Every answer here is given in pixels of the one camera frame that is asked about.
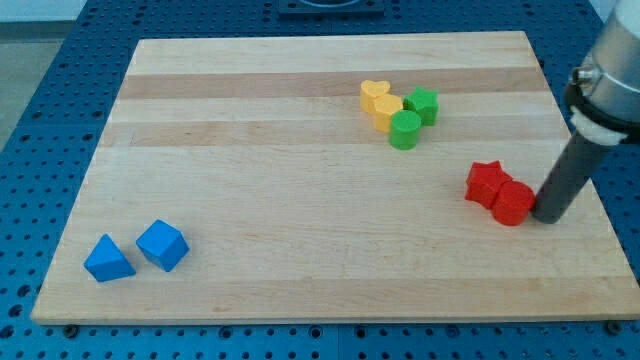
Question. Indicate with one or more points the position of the yellow heart block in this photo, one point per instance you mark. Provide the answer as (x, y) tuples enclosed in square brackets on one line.
[(370, 91)]

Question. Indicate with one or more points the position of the yellow hexagon block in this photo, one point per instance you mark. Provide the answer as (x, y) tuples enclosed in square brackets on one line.
[(384, 109)]

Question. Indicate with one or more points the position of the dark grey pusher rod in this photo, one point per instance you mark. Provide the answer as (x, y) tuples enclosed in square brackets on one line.
[(578, 161)]

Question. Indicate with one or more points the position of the light wooden board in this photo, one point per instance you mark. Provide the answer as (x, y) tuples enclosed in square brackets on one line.
[(297, 210)]

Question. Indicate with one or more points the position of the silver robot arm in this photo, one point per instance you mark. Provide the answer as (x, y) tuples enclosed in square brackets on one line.
[(603, 92)]

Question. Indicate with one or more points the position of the red cylinder block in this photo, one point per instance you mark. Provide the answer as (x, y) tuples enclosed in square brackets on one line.
[(513, 203)]

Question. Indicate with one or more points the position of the green cylinder block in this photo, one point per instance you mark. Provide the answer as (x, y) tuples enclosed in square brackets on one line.
[(404, 130)]

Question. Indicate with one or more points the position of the red star block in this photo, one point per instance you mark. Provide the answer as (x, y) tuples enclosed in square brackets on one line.
[(484, 181)]

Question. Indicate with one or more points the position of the green star block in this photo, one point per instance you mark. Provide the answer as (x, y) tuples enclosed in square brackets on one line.
[(423, 102)]

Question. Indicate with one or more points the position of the blue cube block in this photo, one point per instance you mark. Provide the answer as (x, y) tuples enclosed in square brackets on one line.
[(163, 245)]

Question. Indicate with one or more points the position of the blue triangular prism block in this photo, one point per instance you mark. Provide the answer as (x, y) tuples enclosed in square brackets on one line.
[(107, 262)]

